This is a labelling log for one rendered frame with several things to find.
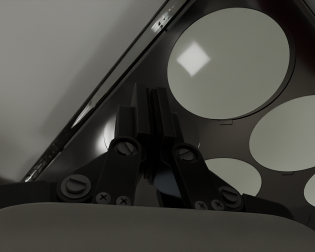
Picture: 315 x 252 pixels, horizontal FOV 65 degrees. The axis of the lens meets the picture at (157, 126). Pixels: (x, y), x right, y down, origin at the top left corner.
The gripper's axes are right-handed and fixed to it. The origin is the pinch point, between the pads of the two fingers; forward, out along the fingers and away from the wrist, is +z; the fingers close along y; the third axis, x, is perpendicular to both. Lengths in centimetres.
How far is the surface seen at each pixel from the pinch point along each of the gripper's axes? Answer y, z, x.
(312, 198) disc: 24.5, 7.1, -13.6
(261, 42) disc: 9.2, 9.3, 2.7
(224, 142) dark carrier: 10.5, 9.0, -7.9
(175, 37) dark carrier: 2.6, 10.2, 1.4
